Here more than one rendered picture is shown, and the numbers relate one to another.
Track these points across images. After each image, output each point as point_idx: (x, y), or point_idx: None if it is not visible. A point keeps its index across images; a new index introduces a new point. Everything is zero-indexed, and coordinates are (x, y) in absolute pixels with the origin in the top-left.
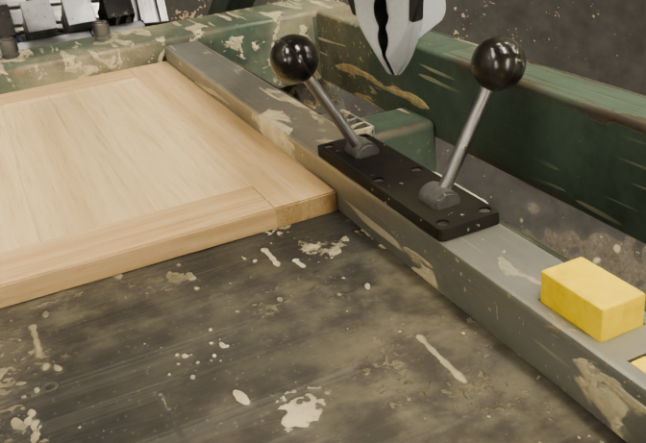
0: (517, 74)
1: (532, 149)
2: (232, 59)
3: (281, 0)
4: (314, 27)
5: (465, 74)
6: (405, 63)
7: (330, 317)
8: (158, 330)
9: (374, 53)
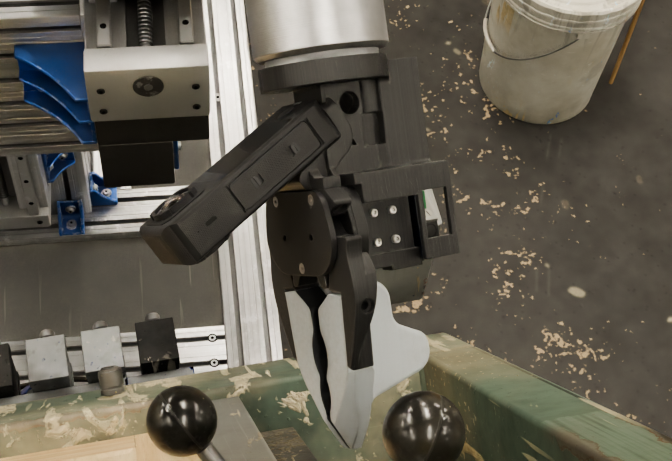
0: (441, 449)
1: None
2: (291, 424)
3: (471, 340)
4: (421, 379)
5: (565, 454)
6: (359, 432)
7: None
8: None
9: (478, 419)
